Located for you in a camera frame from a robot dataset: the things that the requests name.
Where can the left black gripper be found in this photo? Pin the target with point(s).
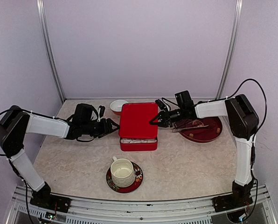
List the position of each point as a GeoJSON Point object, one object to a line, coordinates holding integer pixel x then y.
{"type": "Point", "coordinates": [107, 129]}

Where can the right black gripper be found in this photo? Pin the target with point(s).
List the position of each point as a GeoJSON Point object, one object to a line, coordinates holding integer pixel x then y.
{"type": "Point", "coordinates": [165, 119]}

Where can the red box lid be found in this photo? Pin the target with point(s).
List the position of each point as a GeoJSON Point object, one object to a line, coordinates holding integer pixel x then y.
{"type": "Point", "coordinates": [134, 121]}

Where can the red chocolate box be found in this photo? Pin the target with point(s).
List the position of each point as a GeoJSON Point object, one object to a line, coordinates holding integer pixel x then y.
{"type": "Point", "coordinates": [138, 145]}

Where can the round dark red tray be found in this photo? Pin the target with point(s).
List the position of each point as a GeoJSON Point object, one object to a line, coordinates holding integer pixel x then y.
{"type": "Point", "coordinates": [200, 136]}

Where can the cream ceramic mug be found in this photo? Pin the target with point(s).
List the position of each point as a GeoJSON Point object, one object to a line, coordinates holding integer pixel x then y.
{"type": "Point", "coordinates": [122, 172]}

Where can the floral dark red saucer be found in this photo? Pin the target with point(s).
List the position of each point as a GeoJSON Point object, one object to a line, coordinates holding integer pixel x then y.
{"type": "Point", "coordinates": [137, 182]}

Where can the metal serving tongs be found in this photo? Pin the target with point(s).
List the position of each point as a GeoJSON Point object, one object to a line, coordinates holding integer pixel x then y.
{"type": "Point", "coordinates": [177, 130]}

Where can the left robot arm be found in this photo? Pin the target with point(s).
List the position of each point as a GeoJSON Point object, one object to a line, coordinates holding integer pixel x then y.
{"type": "Point", "coordinates": [16, 123]}

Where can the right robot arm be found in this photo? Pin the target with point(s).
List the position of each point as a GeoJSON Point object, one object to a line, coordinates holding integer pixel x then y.
{"type": "Point", "coordinates": [244, 124]}

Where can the white and orange bowl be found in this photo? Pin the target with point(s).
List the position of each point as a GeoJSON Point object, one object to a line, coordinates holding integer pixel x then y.
{"type": "Point", "coordinates": [116, 106]}

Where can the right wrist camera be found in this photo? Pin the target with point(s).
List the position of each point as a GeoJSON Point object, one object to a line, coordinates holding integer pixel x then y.
{"type": "Point", "coordinates": [163, 106]}

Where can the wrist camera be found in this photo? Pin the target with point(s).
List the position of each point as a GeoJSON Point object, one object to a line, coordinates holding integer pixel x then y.
{"type": "Point", "coordinates": [163, 106]}
{"type": "Point", "coordinates": [101, 111]}

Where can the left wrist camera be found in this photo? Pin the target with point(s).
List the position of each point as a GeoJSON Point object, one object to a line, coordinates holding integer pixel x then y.
{"type": "Point", "coordinates": [101, 111]}

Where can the front aluminium rail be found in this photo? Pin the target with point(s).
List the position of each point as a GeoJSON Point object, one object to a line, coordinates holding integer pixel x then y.
{"type": "Point", "coordinates": [185, 211]}

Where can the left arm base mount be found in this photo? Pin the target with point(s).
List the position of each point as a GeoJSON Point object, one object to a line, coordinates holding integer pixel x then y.
{"type": "Point", "coordinates": [52, 202]}

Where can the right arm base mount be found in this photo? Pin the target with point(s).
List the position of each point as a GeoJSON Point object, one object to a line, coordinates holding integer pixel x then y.
{"type": "Point", "coordinates": [228, 202]}

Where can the right aluminium frame post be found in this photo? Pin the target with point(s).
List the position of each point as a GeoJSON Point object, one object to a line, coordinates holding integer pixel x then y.
{"type": "Point", "coordinates": [231, 48]}

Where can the aluminium frame post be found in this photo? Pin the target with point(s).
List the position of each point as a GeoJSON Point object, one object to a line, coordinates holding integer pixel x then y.
{"type": "Point", "coordinates": [231, 48]}
{"type": "Point", "coordinates": [49, 51]}

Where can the left aluminium frame post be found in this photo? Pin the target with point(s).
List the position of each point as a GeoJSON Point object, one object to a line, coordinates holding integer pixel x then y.
{"type": "Point", "coordinates": [49, 51]}

